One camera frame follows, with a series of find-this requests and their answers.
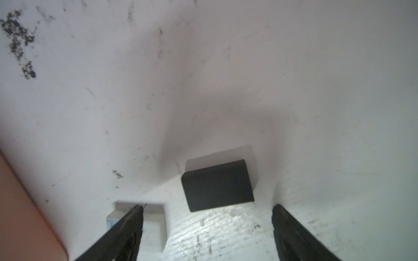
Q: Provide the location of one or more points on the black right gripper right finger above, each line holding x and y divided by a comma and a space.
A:
294, 242

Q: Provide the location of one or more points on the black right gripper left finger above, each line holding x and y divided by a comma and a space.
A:
121, 242

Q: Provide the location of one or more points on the white eraser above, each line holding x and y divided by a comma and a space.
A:
154, 236

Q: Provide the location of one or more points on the pink plastic storage tray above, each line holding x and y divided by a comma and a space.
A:
25, 234

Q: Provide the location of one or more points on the black eraser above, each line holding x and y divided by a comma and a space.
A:
217, 186

